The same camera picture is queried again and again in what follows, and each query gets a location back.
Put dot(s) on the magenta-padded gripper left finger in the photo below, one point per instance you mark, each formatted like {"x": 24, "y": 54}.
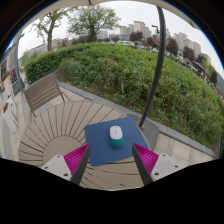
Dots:
{"x": 60, "y": 166}

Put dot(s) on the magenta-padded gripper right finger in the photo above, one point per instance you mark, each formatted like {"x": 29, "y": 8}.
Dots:
{"x": 163, "y": 166}

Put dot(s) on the white and teal computer mouse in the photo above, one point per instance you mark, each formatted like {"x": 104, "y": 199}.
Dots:
{"x": 116, "y": 135}

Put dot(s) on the blue mouse pad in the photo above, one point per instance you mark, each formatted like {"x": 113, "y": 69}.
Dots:
{"x": 100, "y": 143}

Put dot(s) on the white planter box with flowers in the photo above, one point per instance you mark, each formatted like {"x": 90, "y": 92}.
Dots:
{"x": 10, "y": 116}

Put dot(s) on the slatted wooden chair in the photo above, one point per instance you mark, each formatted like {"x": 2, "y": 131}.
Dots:
{"x": 41, "y": 93}

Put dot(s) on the tall grey sign pillar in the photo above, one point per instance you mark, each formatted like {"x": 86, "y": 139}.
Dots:
{"x": 17, "y": 76}

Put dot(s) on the dark curved umbrella pole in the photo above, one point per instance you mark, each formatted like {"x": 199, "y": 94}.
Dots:
{"x": 156, "y": 66}

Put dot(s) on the green hedge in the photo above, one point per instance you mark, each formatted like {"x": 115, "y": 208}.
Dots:
{"x": 116, "y": 73}

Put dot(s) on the distant high-rise buildings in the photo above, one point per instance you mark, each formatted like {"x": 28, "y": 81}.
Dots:
{"x": 186, "y": 43}

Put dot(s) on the tree with bare trunk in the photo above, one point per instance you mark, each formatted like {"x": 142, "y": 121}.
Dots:
{"x": 50, "y": 33}

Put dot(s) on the round leafy tree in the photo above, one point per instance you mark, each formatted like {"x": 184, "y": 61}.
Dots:
{"x": 93, "y": 21}

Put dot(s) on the beige patio umbrella canopy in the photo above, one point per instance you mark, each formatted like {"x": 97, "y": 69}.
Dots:
{"x": 110, "y": 1}

